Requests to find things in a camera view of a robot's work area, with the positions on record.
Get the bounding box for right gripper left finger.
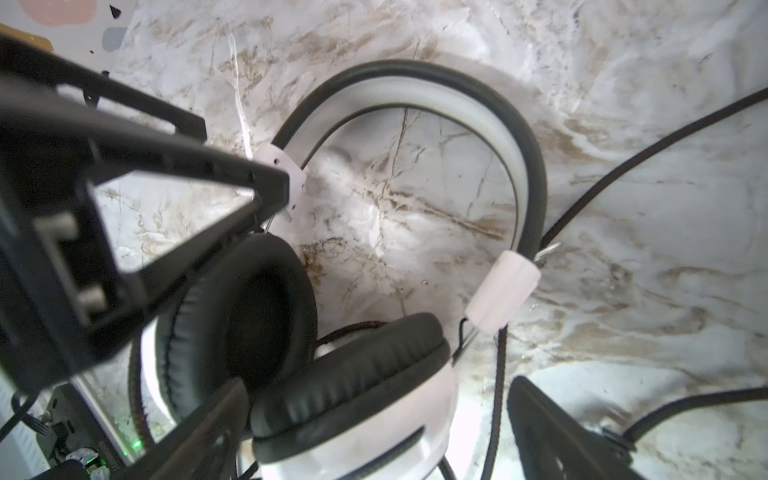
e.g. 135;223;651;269
113;378;249;479

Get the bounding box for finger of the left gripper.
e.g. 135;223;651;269
1;36;290;390

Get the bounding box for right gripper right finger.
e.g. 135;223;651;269
507;376;641;480

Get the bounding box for white black headphones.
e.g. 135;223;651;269
156;60;547;479

